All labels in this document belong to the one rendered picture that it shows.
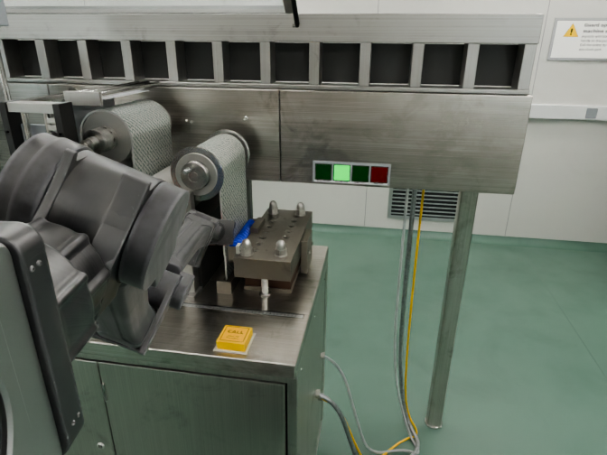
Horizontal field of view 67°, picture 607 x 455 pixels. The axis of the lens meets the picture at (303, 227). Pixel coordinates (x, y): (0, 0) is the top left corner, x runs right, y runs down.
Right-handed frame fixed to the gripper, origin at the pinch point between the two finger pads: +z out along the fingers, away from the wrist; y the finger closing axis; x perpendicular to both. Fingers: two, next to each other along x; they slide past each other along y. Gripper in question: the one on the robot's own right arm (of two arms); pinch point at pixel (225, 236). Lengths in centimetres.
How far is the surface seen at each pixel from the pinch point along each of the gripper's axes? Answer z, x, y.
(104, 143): -20.0, 19.4, -28.0
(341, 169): 19.4, 26.3, 29.9
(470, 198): 40, 24, 74
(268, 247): 3.8, -2.2, 12.0
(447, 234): 280, 45, 104
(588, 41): 201, 178, 182
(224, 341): -17.3, -26.9, 8.5
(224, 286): 4.0, -14.3, 0.1
